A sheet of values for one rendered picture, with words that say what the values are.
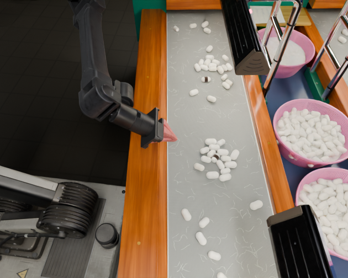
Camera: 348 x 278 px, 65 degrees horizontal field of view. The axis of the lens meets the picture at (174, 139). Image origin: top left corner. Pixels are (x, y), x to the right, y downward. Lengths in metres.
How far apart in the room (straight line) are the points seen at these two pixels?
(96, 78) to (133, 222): 0.39
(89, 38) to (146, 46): 0.47
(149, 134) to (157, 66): 0.46
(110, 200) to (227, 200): 0.50
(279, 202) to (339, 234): 0.17
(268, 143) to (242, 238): 0.31
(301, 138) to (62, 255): 0.92
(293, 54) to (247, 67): 0.68
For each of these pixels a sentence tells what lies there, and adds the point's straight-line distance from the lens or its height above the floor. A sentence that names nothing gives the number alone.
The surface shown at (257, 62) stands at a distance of 0.68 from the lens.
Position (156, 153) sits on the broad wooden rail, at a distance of 0.86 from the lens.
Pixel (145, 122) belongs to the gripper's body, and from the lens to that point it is 0.70.
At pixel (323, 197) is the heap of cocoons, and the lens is 0.92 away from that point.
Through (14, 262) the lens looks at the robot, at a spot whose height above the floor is 0.47.
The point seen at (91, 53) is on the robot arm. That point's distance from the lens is 0.75.
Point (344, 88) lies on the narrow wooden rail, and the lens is 1.21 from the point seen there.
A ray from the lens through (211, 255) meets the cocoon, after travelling 0.76.
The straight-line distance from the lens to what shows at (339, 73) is 1.13.
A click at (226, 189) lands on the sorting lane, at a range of 0.84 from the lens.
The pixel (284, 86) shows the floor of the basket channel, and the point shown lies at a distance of 1.26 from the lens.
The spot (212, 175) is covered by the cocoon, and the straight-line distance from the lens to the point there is 0.83.
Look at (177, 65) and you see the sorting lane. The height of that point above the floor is 0.74.
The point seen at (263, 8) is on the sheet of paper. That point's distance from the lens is 1.50.
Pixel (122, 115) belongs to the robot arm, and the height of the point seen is 0.98.
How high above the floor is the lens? 1.49
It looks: 55 degrees down
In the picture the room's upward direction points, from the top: straight up
